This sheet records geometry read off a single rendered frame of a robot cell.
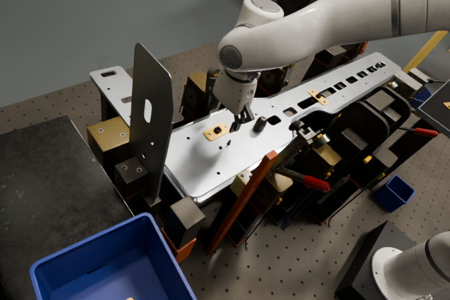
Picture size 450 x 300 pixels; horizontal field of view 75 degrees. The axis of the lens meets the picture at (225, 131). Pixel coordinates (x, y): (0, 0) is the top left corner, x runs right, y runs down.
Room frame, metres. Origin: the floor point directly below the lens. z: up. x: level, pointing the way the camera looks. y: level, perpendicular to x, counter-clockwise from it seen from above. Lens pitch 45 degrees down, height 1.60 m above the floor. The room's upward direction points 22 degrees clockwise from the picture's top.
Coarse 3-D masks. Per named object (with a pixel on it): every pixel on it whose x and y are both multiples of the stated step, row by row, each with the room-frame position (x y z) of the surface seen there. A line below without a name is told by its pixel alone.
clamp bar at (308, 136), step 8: (296, 120) 0.49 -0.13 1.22; (296, 128) 0.48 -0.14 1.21; (296, 136) 0.46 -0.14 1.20; (304, 136) 0.45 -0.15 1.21; (312, 136) 0.46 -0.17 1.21; (288, 144) 0.46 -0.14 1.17; (296, 144) 0.45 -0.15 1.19; (304, 144) 0.46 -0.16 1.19; (312, 144) 0.46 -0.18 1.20; (280, 152) 0.46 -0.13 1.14; (288, 152) 0.46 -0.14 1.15; (296, 152) 0.48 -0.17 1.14; (280, 160) 0.46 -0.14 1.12; (272, 168) 0.46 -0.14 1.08
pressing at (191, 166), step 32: (352, 64) 1.32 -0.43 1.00; (384, 64) 1.46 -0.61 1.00; (288, 96) 0.88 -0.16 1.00; (352, 96) 1.05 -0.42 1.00; (192, 128) 0.56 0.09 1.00; (224, 128) 0.61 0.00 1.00; (288, 128) 0.72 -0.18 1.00; (192, 160) 0.45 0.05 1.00; (224, 160) 0.49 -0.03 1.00; (256, 160) 0.54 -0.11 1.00; (192, 192) 0.37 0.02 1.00
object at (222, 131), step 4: (220, 124) 0.61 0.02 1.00; (224, 124) 0.62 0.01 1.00; (212, 128) 0.58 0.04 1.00; (216, 128) 0.58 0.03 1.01; (220, 128) 0.59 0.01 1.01; (228, 128) 0.61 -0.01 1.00; (204, 132) 0.56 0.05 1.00; (208, 132) 0.56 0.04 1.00; (212, 132) 0.57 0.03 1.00; (216, 132) 0.57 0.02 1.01; (220, 132) 0.58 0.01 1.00; (224, 132) 0.59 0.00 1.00; (228, 132) 0.59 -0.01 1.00; (208, 136) 0.55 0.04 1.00; (212, 136) 0.56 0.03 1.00; (216, 136) 0.56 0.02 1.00; (220, 136) 0.57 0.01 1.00; (212, 140) 0.54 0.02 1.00
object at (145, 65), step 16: (144, 48) 0.35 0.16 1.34; (144, 64) 0.35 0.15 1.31; (160, 64) 0.33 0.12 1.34; (144, 80) 0.35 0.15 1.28; (160, 80) 0.33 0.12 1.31; (144, 96) 0.35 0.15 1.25; (160, 96) 0.32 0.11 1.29; (144, 112) 0.34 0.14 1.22; (160, 112) 0.32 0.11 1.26; (144, 128) 0.34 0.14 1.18; (160, 128) 0.32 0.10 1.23; (144, 144) 0.34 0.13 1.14; (160, 144) 0.31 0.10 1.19; (144, 160) 0.33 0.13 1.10; (160, 160) 0.31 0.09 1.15; (160, 176) 0.31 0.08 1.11
